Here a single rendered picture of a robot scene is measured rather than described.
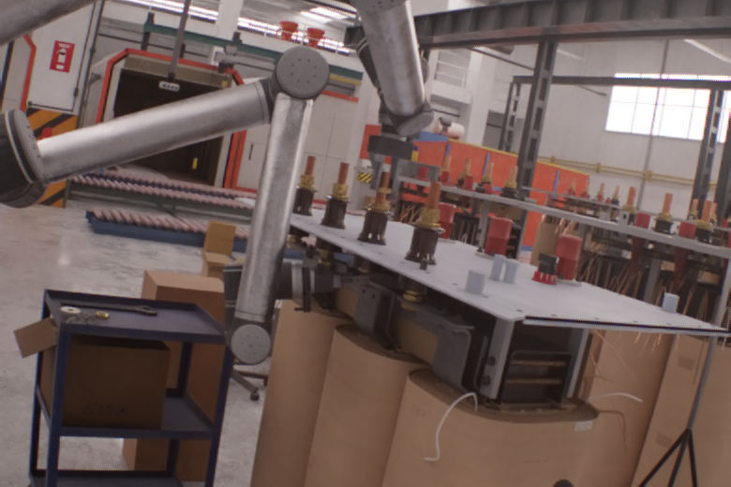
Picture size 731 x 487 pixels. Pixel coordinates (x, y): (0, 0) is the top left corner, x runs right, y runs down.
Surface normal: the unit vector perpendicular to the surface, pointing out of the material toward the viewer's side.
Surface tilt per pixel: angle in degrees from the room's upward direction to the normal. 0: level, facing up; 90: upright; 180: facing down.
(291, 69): 79
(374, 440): 90
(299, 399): 90
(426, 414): 90
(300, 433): 90
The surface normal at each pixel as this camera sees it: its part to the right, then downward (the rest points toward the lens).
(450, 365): -0.87, -0.13
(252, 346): 0.24, -0.06
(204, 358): 0.45, 0.17
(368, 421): -0.43, -0.01
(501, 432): 0.04, 0.09
